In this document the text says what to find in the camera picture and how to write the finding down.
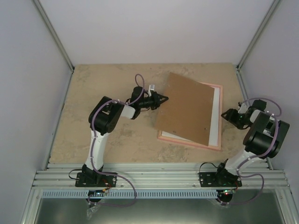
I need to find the blue grey cable duct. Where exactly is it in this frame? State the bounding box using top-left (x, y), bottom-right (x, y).
top-left (41, 189), bottom-right (218, 199)

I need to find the white paper sheet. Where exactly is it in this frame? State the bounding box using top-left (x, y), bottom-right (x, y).
top-left (161, 85), bottom-right (221, 147)

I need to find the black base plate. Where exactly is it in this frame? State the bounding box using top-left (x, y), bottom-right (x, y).
top-left (199, 172), bottom-right (242, 188)
top-left (75, 172), bottom-right (117, 188)

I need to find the brown backing board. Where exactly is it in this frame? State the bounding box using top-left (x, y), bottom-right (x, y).
top-left (155, 73), bottom-right (214, 146)

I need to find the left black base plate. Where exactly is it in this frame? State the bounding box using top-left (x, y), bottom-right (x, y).
top-left (75, 172), bottom-right (117, 188)

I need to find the right corner aluminium post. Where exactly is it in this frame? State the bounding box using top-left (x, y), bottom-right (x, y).
top-left (235, 0), bottom-right (282, 70)

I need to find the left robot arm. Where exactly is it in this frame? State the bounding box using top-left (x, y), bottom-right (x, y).
top-left (75, 86), bottom-right (169, 187)

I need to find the aluminium rail base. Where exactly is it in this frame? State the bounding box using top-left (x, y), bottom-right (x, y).
top-left (21, 159), bottom-right (299, 224)

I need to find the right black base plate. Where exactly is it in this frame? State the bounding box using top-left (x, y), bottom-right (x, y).
top-left (199, 172), bottom-right (242, 188)

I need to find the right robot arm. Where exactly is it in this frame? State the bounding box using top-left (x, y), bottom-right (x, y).
top-left (214, 98), bottom-right (290, 187)

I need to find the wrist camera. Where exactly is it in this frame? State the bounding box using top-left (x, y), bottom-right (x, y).
top-left (147, 84), bottom-right (155, 97)
top-left (238, 102), bottom-right (248, 114)

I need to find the pink picture frame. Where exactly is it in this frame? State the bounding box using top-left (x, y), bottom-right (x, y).
top-left (157, 80), bottom-right (223, 152)

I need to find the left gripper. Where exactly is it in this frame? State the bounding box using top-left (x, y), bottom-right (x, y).
top-left (138, 91), bottom-right (168, 110)

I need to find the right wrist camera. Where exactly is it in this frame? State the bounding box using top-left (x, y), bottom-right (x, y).
top-left (238, 102), bottom-right (248, 114)

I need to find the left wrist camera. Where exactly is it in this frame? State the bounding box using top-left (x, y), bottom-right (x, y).
top-left (147, 84), bottom-right (155, 97)

